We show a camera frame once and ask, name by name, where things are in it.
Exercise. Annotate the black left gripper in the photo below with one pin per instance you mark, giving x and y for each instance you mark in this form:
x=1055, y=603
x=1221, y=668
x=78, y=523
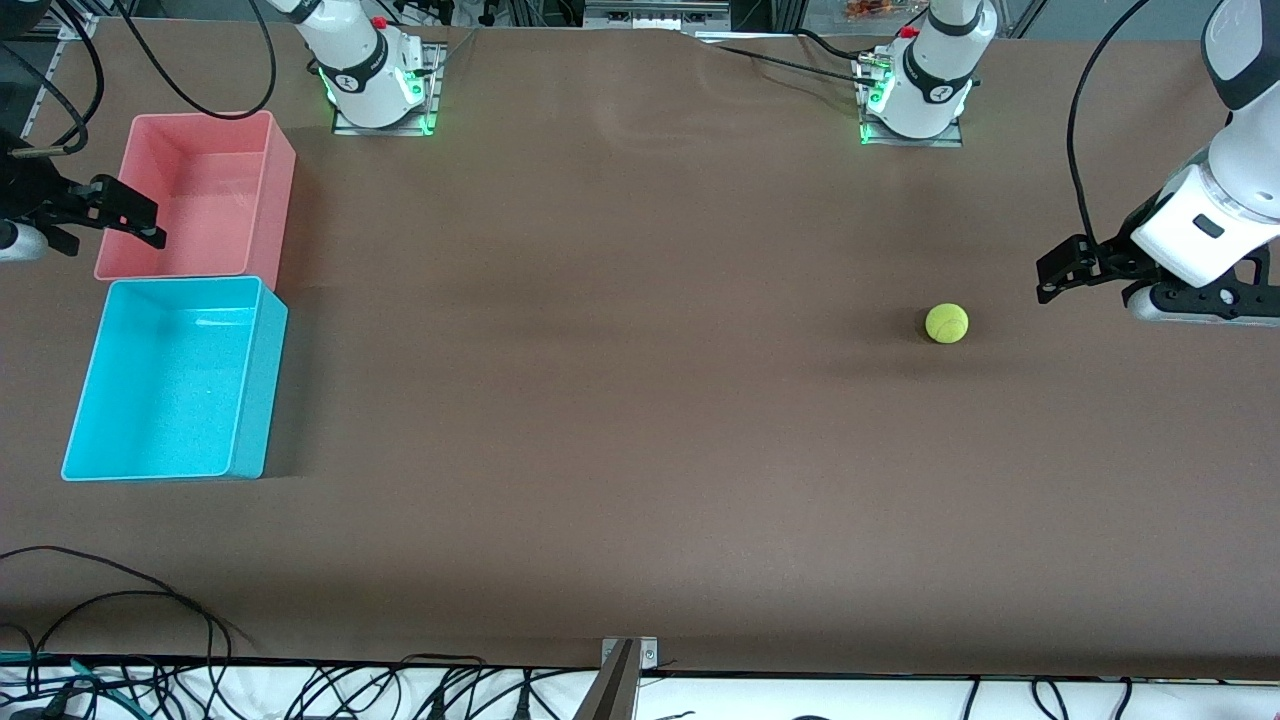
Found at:
x=1113, y=254

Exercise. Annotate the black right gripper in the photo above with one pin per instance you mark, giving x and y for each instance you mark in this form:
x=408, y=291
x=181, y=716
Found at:
x=28, y=190

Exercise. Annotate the yellow-green tennis ball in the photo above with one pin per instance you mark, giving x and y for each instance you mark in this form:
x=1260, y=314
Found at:
x=946, y=323

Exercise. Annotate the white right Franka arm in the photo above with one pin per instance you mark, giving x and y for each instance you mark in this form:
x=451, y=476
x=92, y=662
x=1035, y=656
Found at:
x=360, y=70

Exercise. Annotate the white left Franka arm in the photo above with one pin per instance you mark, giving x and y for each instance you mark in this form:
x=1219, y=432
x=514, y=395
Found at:
x=930, y=70

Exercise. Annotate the pink plastic bin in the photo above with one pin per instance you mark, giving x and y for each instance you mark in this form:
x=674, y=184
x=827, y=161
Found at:
x=200, y=210

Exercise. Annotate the blue plastic bin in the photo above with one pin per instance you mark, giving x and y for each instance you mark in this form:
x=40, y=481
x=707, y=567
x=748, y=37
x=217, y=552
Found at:
x=160, y=390

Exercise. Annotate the orange objects behind table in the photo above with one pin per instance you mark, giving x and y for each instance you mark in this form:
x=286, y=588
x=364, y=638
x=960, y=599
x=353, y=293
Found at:
x=880, y=8

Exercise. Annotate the brown table cover sheet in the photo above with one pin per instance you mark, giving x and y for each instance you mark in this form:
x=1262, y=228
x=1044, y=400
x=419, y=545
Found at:
x=640, y=400

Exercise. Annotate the grey metal bar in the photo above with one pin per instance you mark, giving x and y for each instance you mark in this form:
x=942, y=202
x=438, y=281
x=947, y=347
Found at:
x=612, y=695

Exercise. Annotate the aluminium table edge rail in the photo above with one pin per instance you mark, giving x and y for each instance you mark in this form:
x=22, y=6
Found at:
x=42, y=95

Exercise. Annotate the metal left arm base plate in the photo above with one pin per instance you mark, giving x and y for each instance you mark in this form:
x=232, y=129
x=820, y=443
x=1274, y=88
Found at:
x=910, y=142

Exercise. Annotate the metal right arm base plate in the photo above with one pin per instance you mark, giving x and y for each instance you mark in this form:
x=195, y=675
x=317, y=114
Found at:
x=385, y=131

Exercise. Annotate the aluminium frame profile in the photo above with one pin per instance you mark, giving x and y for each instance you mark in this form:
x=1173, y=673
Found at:
x=655, y=15

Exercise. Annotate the small silver metal bracket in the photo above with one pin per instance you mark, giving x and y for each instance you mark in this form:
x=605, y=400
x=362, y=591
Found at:
x=650, y=655

